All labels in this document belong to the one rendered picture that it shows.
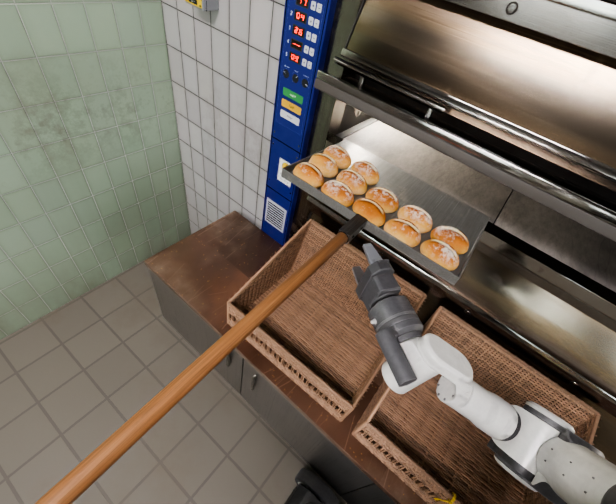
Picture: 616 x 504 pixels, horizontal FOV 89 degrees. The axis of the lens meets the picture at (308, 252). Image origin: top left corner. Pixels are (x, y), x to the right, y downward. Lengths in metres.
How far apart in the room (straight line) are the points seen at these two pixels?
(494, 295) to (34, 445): 1.91
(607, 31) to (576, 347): 0.81
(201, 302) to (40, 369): 0.97
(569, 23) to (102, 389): 2.07
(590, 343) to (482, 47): 0.87
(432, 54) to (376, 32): 0.17
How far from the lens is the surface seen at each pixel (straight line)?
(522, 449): 0.75
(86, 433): 1.87
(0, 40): 1.53
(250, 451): 1.74
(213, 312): 1.32
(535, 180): 0.83
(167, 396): 0.54
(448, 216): 1.02
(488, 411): 0.71
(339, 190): 0.86
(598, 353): 1.26
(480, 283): 1.16
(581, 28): 0.91
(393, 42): 1.01
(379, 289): 0.65
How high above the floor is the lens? 1.71
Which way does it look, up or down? 47 degrees down
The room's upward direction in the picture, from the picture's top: 16 degrees clockwise
